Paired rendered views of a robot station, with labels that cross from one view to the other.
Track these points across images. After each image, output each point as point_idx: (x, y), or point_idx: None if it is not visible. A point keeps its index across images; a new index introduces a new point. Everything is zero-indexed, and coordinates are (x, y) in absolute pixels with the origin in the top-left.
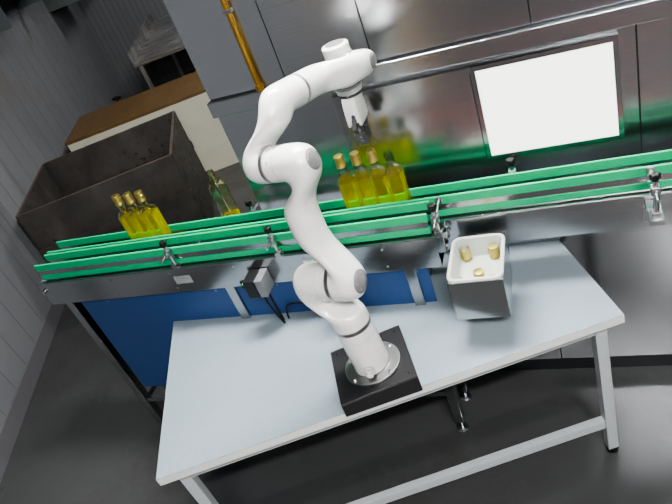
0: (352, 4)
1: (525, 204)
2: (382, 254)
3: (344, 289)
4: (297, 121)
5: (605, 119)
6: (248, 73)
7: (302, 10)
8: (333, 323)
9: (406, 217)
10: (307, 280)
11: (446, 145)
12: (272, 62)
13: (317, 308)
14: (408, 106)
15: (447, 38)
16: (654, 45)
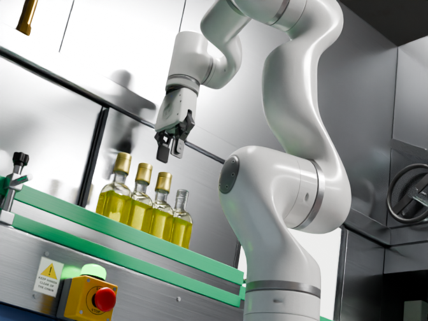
0: (172, 46)
1: None
2: (175, 308)
3: (348, 186)
4: (35, 107)
5: (325, 304)
6: (18, 7)
7: (125, 9)
8: (299, 251)
9: (222, 263)
10: (285, 155)
11: (199, 249)
12: (58, 22)
13: (280, 213)
14: (182, 176)
15: (232, 141)
16: (354, 255)
